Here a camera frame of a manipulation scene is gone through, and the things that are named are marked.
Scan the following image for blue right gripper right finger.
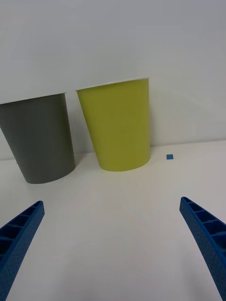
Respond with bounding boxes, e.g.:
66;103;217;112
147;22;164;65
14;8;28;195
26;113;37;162
179;196;226;301

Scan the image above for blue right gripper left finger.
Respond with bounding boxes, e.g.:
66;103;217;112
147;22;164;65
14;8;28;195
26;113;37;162
0;200;45;301

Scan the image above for grey plastic waste bin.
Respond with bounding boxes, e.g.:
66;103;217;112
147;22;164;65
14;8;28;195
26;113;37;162
0;93;76;184

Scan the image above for yellow-green plastic waste bin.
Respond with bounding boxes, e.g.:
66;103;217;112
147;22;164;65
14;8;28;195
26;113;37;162
75;76;151;172

